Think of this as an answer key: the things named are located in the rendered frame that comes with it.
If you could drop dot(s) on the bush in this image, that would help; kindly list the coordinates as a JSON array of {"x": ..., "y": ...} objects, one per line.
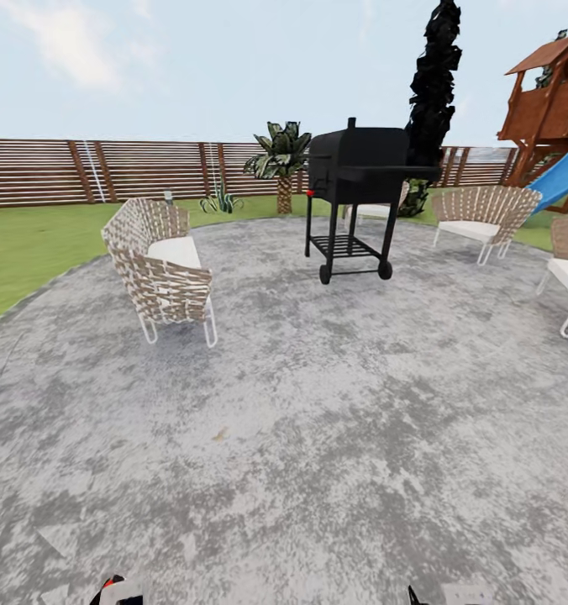
[
  {"x": 416, "y": 198},
  {"x": 282, "y": 157},
  {"x": 225, "y": 202}
]

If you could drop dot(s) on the tree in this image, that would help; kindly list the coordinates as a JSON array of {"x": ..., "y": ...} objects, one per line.
[
  {"x": 432, "y": 86},
  {"x": 543, "y": 81}
]

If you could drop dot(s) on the charcoal grill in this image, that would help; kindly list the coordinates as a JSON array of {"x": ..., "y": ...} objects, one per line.
[{"x": 359, "y": 165}]

